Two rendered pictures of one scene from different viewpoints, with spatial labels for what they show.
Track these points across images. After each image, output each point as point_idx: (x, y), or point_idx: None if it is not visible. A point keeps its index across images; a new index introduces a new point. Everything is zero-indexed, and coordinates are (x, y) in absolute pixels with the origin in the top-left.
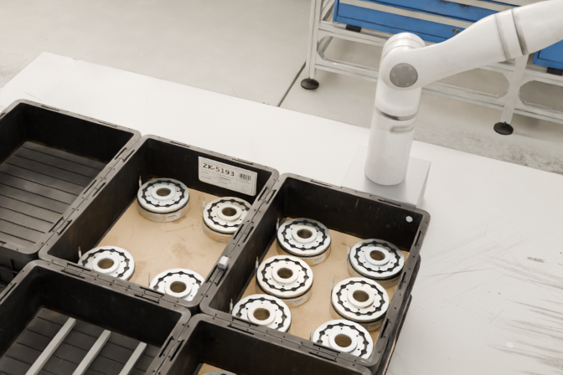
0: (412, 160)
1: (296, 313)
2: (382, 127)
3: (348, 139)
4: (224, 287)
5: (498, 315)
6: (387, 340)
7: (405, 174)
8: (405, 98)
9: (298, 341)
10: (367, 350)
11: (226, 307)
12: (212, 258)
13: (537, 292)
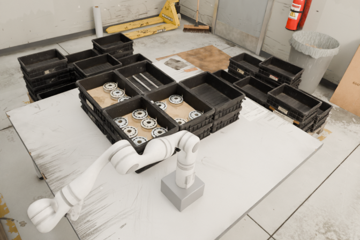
0: (185, 194)
1: (138, 125)
2: None
3: (230, 208)
4: (147, 103)
5: (112, 193)
6: (107, 118)
7: (176, 182)
8: (182, 154)
9: (120, 103)
10: None
11: (148, 112)
12: None
13: (110, 212)
